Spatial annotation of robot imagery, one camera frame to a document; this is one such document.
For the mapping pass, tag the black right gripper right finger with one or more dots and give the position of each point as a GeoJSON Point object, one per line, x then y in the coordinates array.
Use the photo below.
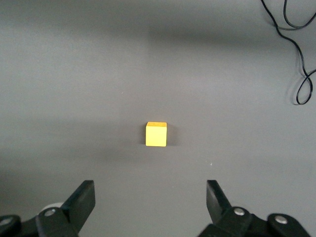
{"type": "Point", "coordinates": [219, 209]}

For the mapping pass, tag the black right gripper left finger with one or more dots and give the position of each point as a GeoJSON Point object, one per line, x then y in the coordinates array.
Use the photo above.
{"type": "Point", "coordinates": [79, 207]}

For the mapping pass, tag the yellow wooden cube block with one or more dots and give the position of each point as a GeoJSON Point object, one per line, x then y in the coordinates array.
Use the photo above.
{"type": "Point", "coordinates": [155, 135]}

